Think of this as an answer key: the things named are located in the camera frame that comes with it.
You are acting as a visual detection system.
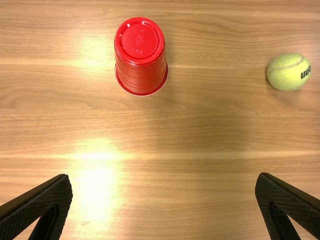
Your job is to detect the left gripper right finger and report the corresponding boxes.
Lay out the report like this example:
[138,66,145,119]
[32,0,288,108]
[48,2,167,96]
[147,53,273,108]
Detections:
[255,172,320,240]

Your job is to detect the yellow ball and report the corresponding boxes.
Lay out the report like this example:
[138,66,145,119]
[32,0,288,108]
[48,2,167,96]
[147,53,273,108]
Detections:
[266,52,313,92]

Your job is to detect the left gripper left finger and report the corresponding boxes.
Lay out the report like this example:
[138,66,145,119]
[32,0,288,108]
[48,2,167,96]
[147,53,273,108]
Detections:
[0,173,74,240]

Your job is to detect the red cup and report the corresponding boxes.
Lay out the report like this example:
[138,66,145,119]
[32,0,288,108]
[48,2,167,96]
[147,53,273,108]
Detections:
[114,16,169,97]

